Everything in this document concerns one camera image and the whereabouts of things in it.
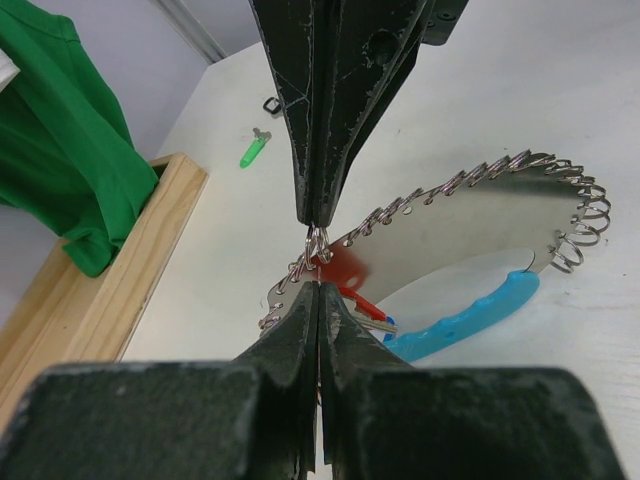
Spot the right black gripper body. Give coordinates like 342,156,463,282
422,0,468,46

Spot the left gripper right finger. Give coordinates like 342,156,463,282
318,284,624,479

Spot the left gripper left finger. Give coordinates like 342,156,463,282
1,283,318,479

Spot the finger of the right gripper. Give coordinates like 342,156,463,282
250,0,319,225
313,1,430,226

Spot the red tag key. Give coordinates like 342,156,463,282
312,244,397,342

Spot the metal keyring band blue handle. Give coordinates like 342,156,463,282
259,151,611,362

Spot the black tag key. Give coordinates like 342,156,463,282
262,96,282,118

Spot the green tag key right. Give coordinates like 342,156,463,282
239,127,272,169

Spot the green shirt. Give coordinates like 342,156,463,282
1,1,158,277

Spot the white towel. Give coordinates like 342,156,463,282
0,50,20,91

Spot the wooden rack frame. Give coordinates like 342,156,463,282
0,152,210,381

